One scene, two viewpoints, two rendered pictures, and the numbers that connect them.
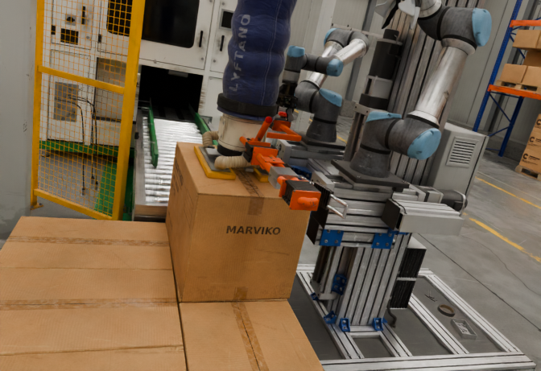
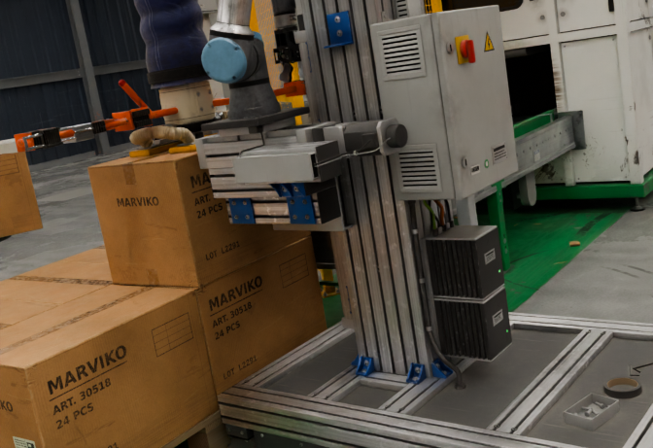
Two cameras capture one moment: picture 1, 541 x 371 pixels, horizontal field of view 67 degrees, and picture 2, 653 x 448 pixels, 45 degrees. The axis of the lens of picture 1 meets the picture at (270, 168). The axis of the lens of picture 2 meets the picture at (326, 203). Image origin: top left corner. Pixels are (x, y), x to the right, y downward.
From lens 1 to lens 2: 2.44 m
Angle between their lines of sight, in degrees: 57
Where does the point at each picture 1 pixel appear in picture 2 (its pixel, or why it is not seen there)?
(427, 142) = (207, 58)
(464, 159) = (410, 64)
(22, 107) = not seen: hidden behind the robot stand
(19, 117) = not seen: hidden behind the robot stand
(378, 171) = (233, 112)
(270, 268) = (166, 247)
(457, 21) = not seen: outside the picture
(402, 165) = (344, 98)
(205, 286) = (122, 266)
